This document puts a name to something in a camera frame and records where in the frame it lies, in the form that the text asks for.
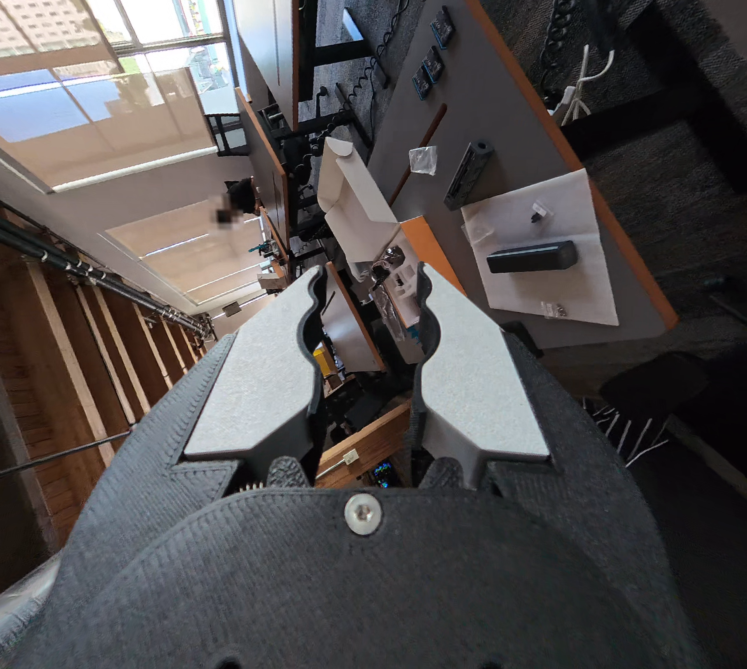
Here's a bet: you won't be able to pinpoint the wooden pillar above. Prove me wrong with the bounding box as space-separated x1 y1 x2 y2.
315 401 413 490

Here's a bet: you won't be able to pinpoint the black slotted cylinder part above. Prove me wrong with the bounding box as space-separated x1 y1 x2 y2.
443 140 494 211

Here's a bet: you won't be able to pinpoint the black ceiling pipes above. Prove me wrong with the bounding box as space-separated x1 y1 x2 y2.
0 201 214 338

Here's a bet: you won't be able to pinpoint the neighbouring desk with orange edge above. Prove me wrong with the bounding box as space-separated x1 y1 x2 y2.
320 262 387 373

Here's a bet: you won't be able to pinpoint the orange cardboard box white lid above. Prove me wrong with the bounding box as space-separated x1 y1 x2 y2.
318 137 468 331

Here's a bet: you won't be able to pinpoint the person's striped shirt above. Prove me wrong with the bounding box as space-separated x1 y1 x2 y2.
584 396 673 467

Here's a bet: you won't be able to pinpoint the white cable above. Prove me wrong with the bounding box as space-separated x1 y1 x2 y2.
559 46 617 125

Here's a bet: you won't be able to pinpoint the servo motors with wires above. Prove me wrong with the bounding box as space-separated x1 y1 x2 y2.
370 245 407 280

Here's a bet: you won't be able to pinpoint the black rectangular case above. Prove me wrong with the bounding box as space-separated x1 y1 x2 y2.
486 241 579 275

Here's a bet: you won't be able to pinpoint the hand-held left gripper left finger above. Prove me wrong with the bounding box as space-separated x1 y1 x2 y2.
184 265 328 471

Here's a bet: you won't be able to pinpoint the grey desk with orange edge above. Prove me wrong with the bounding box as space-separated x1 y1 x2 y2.
368 0 680 352

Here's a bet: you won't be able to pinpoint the white paper sheet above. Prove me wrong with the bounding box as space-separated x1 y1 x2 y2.
461 168 619 327

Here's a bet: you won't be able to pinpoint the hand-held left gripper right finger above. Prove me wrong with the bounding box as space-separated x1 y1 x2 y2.
411 262 552 489

